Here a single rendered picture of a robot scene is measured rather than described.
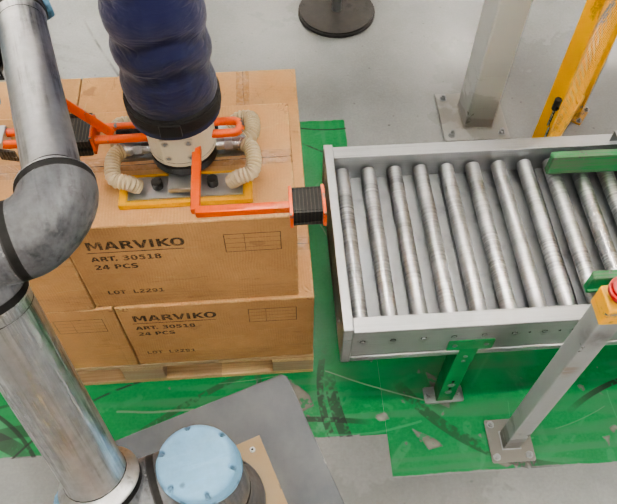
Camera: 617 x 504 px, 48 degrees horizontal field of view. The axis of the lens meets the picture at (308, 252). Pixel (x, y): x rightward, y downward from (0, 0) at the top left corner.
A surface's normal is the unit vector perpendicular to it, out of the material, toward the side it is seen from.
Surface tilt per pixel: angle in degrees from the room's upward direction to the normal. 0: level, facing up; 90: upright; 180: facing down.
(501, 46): 90
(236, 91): 0
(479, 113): 90
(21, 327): 70
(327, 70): 0
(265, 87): 0
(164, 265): 90
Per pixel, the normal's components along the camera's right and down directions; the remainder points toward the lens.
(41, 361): 0.76, 0.27
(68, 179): 0.55, -0.47
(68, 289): 0.08, 0.83
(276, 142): 0.00, -0.55
